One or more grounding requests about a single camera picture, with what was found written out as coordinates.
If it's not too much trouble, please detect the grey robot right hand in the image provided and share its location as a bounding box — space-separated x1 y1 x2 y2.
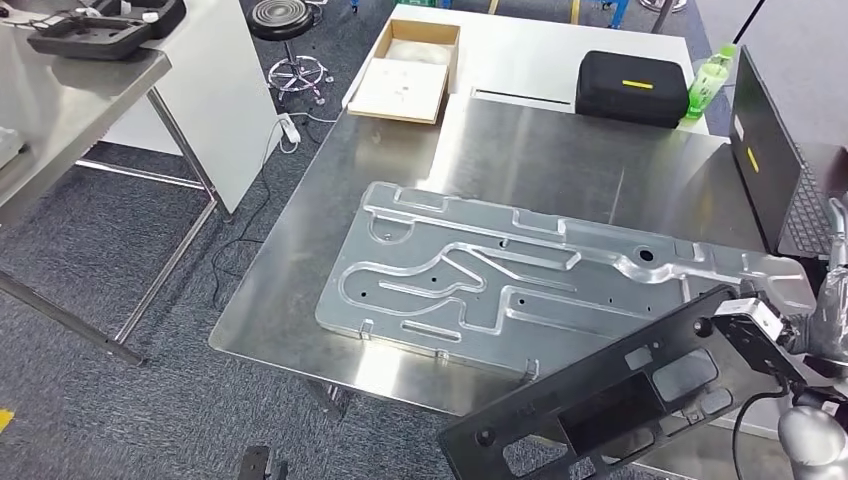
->
783 198 848 362

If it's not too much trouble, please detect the black plastic mounting plate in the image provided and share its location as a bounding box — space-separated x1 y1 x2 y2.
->
437 284 806 480

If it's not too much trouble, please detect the steel workbench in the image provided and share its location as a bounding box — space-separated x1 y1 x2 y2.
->
207 92 848 480

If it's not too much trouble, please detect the black laptop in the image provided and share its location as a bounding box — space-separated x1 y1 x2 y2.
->
727 44 848 261

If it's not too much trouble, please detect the green drink bottle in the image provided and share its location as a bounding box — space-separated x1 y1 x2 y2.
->
684 42 739 121

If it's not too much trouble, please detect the black zip case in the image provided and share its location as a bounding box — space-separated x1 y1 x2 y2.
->
574 50 691 130

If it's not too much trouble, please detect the white table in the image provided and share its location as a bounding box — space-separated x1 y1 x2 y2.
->
339 3 711 137

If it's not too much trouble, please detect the open cardboard box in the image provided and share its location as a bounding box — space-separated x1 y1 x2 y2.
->
346 18 462 126

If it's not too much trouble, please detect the white power adapter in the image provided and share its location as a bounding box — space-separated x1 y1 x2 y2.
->
276 112 303 146

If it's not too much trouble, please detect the black round stool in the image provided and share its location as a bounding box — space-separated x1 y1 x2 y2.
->
246 0 336 107

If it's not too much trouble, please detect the white partition board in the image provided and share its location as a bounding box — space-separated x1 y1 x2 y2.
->
99 0 283 215

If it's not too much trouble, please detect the black foam tray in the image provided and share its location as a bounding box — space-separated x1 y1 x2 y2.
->
26 0 188 62

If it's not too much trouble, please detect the steel table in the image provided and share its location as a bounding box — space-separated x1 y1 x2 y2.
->
0 0 220 369

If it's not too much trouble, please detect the black camera bracket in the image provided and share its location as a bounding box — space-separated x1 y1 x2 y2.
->
712 317 848 399

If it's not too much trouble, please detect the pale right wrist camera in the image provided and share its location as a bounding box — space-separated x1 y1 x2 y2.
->
712 296 790 346

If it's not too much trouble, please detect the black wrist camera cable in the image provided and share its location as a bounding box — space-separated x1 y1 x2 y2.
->
730 390 791 480

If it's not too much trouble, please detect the black floor cable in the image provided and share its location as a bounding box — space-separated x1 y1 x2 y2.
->
208 142 276 309

